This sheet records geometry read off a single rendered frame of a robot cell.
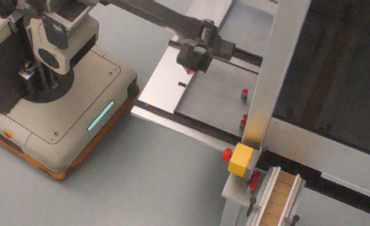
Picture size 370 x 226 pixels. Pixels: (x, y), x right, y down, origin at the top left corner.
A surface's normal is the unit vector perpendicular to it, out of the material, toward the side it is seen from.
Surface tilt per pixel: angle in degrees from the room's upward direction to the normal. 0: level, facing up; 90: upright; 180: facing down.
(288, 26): 90
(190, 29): 41
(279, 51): 90
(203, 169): 0
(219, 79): 0
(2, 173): 0
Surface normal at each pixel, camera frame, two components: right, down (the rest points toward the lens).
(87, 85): 0.04, -0.51
